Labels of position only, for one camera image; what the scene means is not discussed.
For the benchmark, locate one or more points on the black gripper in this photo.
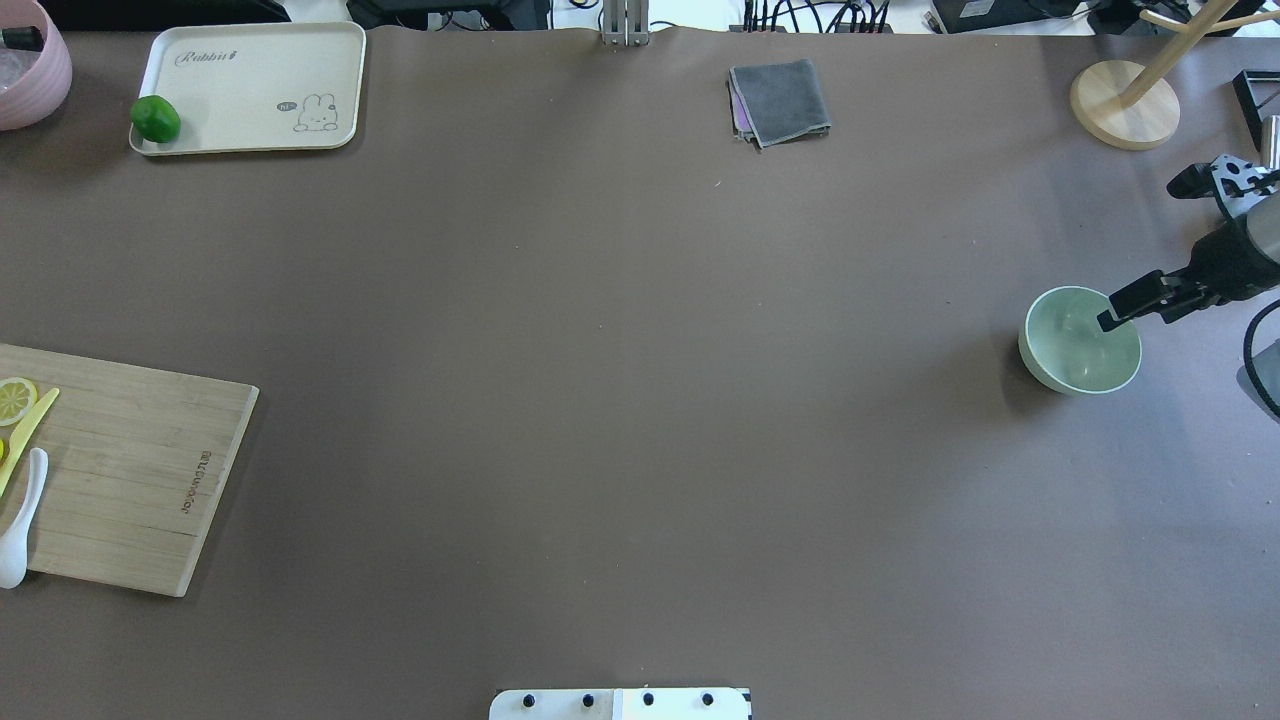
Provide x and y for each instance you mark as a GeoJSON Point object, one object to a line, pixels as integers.
{"type": "Point", "coordinates": [1228, 259]}

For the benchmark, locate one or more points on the light green bowl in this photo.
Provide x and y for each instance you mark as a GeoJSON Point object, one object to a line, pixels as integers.
{"type": "Point", "coordinates": [1064, 346]}

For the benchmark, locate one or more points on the white ceramic spoon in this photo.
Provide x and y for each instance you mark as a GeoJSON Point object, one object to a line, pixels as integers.
{"type": "Point", "coordinates": [15, 539]}

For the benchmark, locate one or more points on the pink bowl with ice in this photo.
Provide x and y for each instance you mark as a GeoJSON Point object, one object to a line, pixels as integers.
{"type": "Point", "coordinates": [45, 84]}

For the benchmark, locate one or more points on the wooden mug tree stand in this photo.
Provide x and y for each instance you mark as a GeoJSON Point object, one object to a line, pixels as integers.
{"type": "Point", "coordinates": [1131, 106]}

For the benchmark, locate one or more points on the grey folded cloth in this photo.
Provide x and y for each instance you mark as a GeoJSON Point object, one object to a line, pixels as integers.
{"type": "Point", "coordinates": [777, 103]}

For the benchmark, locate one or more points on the cream rabbit tray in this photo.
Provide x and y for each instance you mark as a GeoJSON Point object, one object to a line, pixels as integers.
{"type": "Point", "coordinates": [256, 87]}

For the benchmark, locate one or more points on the green lime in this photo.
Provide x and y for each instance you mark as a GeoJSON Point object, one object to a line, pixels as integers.
{"type": "Point", "coordinates": [155, 119]}

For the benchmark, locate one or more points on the bamboo cutting board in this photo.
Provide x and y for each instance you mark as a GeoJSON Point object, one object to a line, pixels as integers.
{"type": "Point", "coordinates": [138, 461]}

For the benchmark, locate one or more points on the steel muddler black tip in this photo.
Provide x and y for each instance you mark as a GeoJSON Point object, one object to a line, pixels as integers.
{"type": "Point", "coordinates": [29, 39]}

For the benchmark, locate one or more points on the lemon slice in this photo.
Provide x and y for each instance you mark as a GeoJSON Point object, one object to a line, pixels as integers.
{"type": "Point", "coordinates": [18, 396]}

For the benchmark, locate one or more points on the yellow plastic knife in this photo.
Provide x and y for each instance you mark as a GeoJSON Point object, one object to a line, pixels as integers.
{"type": "Point", "coordinates": [24, 431]}

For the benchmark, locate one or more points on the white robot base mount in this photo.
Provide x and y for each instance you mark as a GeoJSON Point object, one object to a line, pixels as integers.
{"type": "Point", "coordinates": [623, 703]}

